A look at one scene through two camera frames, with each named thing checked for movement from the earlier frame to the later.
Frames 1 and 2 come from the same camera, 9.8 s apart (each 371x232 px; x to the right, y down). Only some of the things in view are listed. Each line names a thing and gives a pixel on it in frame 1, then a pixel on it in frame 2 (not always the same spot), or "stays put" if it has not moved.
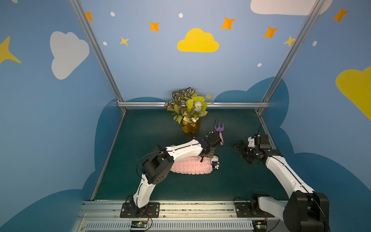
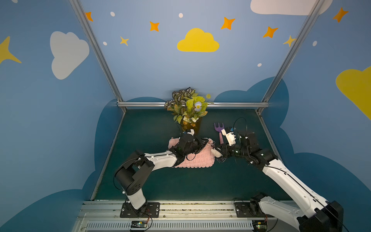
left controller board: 138,225 stays put
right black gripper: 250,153 -> 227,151
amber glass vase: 191,128 stays put
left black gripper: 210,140 -> 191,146
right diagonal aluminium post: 290,55 stays put
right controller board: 260,225 stays put
